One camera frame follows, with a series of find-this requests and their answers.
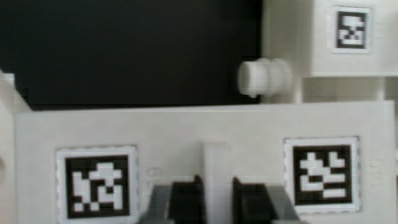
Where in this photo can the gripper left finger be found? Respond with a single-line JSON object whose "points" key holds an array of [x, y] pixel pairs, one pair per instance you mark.
{"points": [[176, 204]]}

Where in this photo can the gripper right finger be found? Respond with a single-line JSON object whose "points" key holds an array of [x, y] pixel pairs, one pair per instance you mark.
{"points": [[261, 204]]}

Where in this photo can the small white cabinet door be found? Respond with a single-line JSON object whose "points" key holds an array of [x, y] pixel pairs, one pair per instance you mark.
{"points": [[96, 155]]}

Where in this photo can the white cabinet door panel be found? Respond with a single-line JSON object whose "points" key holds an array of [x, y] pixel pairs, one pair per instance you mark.
{"points": [[354, 38]]}

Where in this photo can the white cabinet box body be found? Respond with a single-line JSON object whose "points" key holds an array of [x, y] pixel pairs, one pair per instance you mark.
{"points": [[274, 76]]}

